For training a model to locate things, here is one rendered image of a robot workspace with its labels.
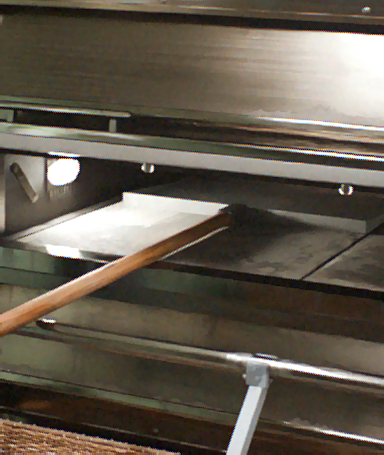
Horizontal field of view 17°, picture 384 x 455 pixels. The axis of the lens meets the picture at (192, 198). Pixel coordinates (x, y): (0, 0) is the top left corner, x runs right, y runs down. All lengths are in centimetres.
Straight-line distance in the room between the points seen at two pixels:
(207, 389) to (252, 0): 68
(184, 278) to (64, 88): 40
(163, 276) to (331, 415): 38
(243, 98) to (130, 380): 56
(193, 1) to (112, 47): 18
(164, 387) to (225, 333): 15
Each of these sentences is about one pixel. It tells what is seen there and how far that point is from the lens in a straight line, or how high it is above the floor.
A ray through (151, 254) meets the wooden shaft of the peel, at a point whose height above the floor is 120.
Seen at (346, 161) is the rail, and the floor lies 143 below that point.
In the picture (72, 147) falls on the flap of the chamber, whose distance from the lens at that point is 219.
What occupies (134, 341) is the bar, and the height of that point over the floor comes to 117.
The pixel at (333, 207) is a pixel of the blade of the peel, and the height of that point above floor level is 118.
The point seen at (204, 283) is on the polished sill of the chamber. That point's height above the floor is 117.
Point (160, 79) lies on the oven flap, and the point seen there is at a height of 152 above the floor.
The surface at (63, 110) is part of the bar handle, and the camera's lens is 225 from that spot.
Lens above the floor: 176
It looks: 11 degrees down
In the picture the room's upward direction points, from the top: 2 degrees clockwise
